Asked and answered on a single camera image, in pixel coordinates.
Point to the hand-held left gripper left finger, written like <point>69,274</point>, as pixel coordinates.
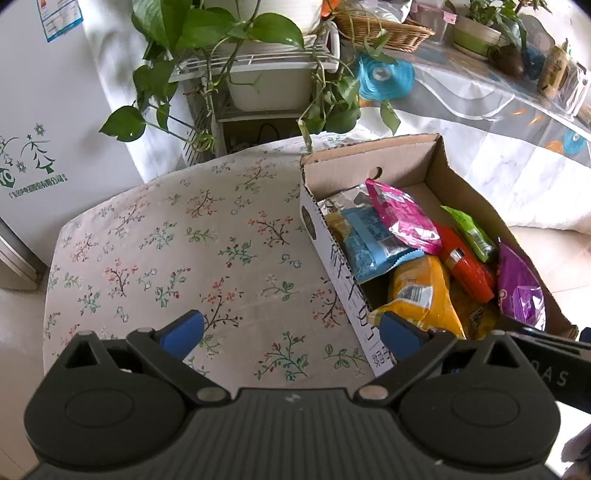
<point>184,330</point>

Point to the yellow white striped snack packet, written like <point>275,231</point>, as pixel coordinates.
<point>415,290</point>

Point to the white plant stand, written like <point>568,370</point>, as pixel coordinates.
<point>194,64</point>

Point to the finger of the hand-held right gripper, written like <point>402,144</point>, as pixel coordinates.
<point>545,336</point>

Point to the large white plant pot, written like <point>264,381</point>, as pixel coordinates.
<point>295,7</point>

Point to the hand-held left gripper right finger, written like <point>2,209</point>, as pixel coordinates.
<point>397,332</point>

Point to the pink lidded container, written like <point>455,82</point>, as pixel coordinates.
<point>434,11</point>

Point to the yellow waffle snack packet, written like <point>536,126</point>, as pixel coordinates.
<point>475,318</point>

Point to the orange snack packet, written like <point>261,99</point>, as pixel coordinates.
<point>466,267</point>

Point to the green pothos plant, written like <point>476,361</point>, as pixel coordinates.
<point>203,27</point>

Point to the blue ribbon roll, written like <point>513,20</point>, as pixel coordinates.
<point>383,76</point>

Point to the green snack packet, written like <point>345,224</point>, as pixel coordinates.
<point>471,230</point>

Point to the white freezer with tree print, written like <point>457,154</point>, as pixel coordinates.
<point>69,115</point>

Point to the clear plastic table cover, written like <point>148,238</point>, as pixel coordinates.
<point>485,115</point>

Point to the clear plastic packet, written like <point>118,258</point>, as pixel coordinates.
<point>346,199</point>

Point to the small potted plant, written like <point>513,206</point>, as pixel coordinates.
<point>475,34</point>

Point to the wicker basket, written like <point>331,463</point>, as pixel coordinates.
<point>392,32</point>

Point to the clear plastic bag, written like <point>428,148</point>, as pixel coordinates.
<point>575,90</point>

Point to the beige bottle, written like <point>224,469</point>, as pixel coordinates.
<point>554,69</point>

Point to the orange ornament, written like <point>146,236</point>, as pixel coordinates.
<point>328,7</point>

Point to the purple snack packet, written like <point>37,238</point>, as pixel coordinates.
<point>517,286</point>

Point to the printed cardboard box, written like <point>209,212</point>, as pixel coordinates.
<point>406,157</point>

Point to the pink snack packet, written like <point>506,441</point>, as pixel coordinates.
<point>406,217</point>

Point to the white square plant pot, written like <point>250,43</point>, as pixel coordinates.
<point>272,87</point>

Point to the small blue tape roll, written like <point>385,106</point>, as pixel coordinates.
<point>574,142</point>

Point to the light blue snack packet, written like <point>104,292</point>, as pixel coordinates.
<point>369,244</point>

